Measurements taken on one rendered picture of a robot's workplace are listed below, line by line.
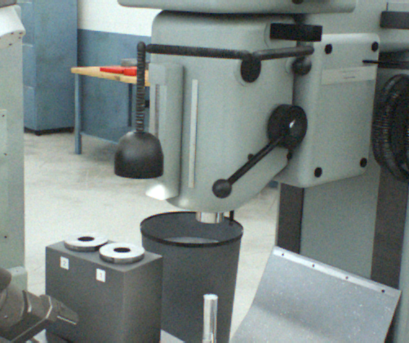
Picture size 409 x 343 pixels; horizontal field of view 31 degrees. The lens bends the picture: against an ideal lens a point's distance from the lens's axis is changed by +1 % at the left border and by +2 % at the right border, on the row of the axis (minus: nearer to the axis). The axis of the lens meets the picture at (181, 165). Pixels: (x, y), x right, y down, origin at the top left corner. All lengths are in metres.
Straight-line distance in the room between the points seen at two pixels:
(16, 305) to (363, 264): 0.68
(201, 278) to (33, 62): 5.56
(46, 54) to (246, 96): 7.41
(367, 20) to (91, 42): 7.44
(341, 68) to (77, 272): 0.65
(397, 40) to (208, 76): 0.43
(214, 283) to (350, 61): 2.08
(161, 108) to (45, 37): 7.37
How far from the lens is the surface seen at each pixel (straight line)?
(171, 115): 1.14
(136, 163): 1.03
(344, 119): 1.30
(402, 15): 1.35
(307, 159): 1.25
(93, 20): 8.66
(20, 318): 1.36
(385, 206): 1.49
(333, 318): 1.57
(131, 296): 1.46
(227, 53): 0.99
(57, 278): 1.56
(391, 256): 1.51
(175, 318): 3.30
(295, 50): 1.07
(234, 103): 1.12
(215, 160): 1.13
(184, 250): 3.15
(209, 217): 1.25
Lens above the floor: 1.66
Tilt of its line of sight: 13 degrees down
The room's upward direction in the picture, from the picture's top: 2 degrees clockwise
